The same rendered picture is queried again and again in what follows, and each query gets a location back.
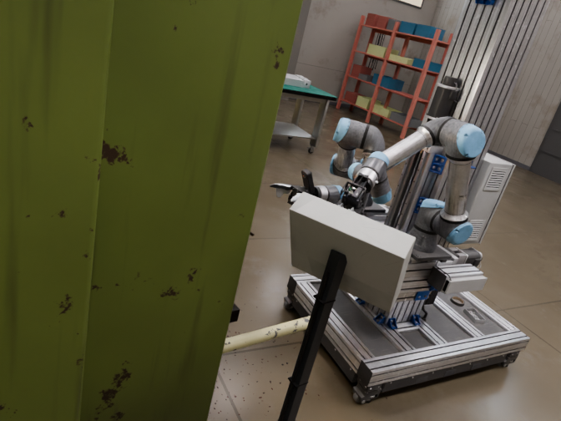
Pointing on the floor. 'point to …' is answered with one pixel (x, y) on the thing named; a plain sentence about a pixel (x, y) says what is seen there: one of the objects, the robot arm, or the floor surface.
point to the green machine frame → (178, 196)
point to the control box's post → (336, 265)
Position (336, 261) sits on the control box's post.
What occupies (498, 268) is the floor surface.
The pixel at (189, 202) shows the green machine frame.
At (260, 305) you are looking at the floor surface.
